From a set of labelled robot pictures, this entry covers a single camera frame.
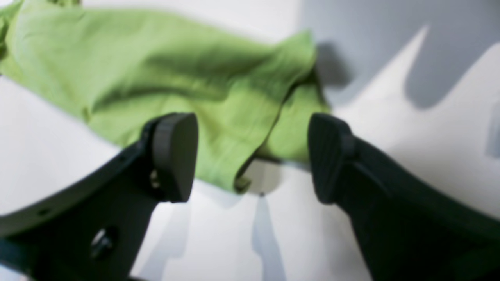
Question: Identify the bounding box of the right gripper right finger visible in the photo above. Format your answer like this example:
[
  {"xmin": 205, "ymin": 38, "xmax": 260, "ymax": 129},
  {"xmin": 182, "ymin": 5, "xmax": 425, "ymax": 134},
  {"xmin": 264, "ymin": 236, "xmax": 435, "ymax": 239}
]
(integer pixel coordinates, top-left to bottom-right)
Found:
[{"xmin": 307, "ymin": 113, "xmax": 500, "ymax": 281}]

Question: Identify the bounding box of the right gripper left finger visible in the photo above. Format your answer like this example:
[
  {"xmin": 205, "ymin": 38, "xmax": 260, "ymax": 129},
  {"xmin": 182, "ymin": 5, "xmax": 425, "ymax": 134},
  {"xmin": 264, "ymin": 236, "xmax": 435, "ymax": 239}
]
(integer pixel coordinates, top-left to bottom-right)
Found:
[{"xmin": 0, "ymin": 113, "xmax": 198, "ymax": 281}]

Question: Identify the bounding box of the green t-shirt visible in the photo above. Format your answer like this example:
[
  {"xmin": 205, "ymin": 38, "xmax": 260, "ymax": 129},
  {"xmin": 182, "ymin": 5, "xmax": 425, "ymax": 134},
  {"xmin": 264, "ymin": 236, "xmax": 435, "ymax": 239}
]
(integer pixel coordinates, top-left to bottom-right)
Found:
[{"xmin": 1, "ymin": 0, "xmax": 330, "ymax": 193}]

